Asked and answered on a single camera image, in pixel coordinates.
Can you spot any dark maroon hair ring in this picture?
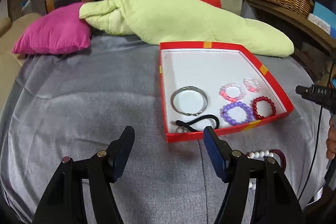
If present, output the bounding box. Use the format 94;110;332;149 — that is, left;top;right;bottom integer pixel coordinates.
270;148;288;171

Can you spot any pale pink crystal bracelet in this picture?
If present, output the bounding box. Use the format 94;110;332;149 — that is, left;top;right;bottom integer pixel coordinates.
243;77;263;93

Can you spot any red bead bracelet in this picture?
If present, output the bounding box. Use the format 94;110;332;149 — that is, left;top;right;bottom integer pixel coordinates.
252;95;277;121

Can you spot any pink white bead bracelet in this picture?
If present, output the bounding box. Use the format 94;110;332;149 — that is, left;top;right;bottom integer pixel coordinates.
219;82;247;102

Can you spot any purple bead bracelet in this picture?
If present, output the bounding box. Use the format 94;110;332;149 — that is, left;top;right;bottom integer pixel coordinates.
221;101;255;126

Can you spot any silver metal bangle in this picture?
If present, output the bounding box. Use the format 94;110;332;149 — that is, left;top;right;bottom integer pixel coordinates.
170;86;209;117

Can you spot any black hair tie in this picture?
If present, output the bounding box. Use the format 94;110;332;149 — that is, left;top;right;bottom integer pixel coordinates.
175;114;221;132

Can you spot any person right hand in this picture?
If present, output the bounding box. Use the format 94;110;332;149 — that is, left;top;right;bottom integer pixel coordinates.
326;115;336;160

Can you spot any wooden shelf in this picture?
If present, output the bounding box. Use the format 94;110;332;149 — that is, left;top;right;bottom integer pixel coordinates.
246;0;335;86

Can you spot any light blue box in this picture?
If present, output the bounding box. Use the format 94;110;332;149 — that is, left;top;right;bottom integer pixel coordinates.
307;2;336;39

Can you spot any grey bed blanket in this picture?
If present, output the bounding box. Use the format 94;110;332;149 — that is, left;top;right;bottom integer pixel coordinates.
1;33;330;223

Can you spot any red gift box lid tray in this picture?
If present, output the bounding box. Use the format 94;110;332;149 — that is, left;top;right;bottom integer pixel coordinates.
159;42;294;143

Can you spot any green folded quilt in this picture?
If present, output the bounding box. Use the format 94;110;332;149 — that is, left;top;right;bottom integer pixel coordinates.
79;0;294;57

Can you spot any magenta pillow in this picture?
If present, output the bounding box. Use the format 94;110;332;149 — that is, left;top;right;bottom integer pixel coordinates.
11;2;91;55

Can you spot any cream leather sofa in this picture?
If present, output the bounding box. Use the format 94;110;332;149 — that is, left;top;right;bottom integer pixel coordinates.
0;12;42;110

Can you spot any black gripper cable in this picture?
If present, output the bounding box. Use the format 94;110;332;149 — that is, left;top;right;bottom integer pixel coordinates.
297;105;324;201

